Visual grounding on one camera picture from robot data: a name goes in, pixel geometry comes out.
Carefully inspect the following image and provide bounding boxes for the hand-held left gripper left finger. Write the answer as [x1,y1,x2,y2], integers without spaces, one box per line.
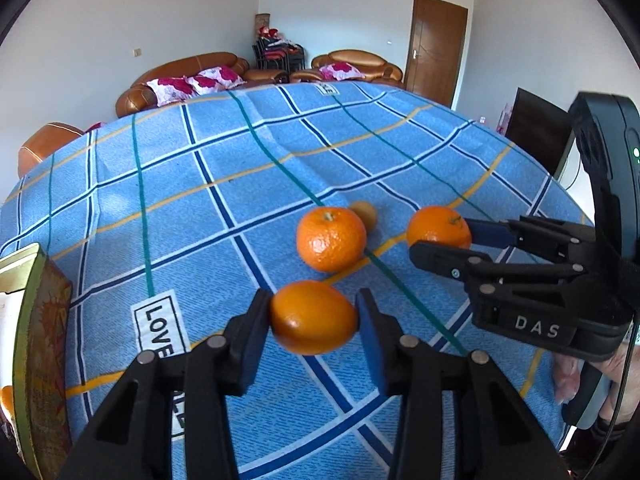
[59,287,273,480]

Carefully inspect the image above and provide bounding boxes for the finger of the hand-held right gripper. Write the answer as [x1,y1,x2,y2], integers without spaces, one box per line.
[465,215,598,268]
[409,241,586,306]

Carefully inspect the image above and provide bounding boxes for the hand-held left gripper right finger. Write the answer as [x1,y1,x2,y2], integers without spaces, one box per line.
[355,287,571,480]

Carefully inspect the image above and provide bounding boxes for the gold tin box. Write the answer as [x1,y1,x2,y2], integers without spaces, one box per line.
[0,242,76,478]

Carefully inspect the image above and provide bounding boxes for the person's right hand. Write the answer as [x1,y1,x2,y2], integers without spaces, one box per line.
[551,342,633,428]

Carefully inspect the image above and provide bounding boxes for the golden brown round fruit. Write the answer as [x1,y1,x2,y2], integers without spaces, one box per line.
[348,201,378,233]

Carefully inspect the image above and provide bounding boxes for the black television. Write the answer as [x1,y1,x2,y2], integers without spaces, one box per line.
[505,87,576,178]

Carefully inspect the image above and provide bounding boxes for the blue plaid blanket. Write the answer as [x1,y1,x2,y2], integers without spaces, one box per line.
[0,81,596,480]

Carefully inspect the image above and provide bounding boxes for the brown wooden door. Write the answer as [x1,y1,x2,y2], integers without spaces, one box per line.
[404,0,469,108]

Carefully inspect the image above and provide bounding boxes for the pink floral pillow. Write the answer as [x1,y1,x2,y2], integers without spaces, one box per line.
[186,65,247,96]
[145,76,197,107]
[318,62,366,82]

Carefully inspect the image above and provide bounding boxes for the brown leather armchair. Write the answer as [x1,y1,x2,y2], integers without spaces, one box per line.
[18,122,86,178]
[311,50,405,88]

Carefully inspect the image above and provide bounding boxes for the brown leather ottoman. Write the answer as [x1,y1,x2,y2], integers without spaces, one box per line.
[243,69,291,85]

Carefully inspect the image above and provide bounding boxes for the stacked dark chairs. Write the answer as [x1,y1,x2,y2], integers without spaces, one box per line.
[252,40,306,72]

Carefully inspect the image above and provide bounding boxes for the brown leather sofa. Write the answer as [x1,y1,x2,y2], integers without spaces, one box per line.
[116,51,250,118]

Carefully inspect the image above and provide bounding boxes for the black cable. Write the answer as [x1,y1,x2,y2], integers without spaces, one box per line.
[595,310,640,466]

